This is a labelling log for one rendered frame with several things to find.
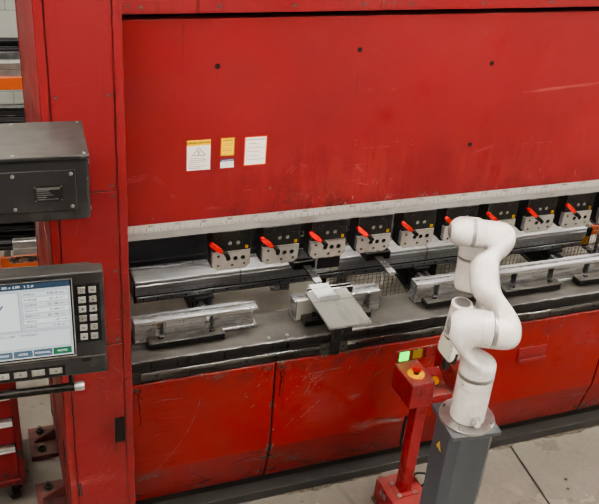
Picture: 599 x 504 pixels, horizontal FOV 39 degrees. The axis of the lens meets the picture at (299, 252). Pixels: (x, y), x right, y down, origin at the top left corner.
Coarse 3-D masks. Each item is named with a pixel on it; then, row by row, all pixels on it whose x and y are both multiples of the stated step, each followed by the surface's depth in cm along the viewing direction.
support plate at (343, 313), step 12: (312, 300) 346; (336, 300) 347; (348, 300) 348; (324, 312) 339; (336, 312) 339; (348, 312) 340; (360, 312) 341; (336, 324) 332; (348, 324) 333; (360, 324) 334
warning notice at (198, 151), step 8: (192, 144) 298; (200, 144) 299; (208, 144) 300; (192, 152) 299; (200, 152) 300; (208, 152) 301; (192, 160) 301; (200, 160) 302; (208, 160) 303; (192, 168) 302; (200, 168) 303; (208, 168) 304
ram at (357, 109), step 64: (128, 64) 276; (192, 64) 283; (256, 64) 291; (320, 64) 300; (384, 64) 309; (448, 64) 318; (512, 64) 328; (576, 64) 339; (128, 128) 287; (192, 128) 295; (256, 128) 303; (320, 128) 312; (384, 128) 322; (448, 128) 332; (512, 128) 343; (576, 128) 355; (128, 192) 298; (192, 192) 307; (256, 192) 316; (320, 192) 326; (384, 192) 337; (448, 192) 348; (576, 192) 373
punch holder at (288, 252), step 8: (296, 224) 329; (264, 232) 326; (272, 232) 327; (280, 232) 329; (288, 232) 330; (296, 232) 331; (272, 240) 329; (280, 240) 330; (288, 240) 332; (264, 248) 329; (272, 248) 331; (280, 248) 332; (288, 248) 333; (296, 248) 335; (264, 256) 331; (272, 256) 332; (280, 256) 334; (288, 256) 335; (296, 256) 336
